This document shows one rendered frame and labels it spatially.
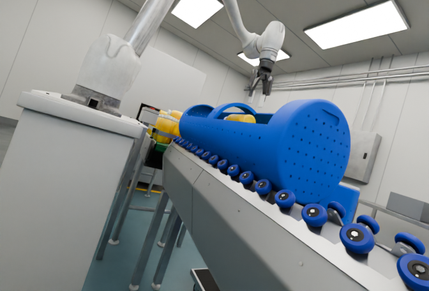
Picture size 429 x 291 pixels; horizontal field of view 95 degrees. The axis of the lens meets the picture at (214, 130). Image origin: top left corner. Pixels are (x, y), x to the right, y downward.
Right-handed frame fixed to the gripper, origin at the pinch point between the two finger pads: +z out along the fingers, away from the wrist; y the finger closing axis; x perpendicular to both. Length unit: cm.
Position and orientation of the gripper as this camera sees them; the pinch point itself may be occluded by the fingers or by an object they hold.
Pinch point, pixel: (256, 100)
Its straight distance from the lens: 105.8
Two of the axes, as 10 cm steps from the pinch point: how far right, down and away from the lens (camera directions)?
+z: -2.7, 9.6, -0.1
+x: -4.2, -1.1, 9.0
